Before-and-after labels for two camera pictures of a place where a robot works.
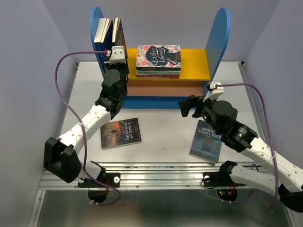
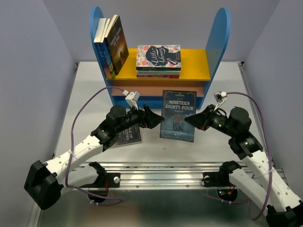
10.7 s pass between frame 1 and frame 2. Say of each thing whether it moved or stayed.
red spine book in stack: stayed
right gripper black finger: moved
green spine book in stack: stayed
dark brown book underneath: stayed
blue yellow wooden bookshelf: stayed
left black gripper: moved
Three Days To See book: moved
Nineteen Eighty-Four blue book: moved
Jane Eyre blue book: stayed
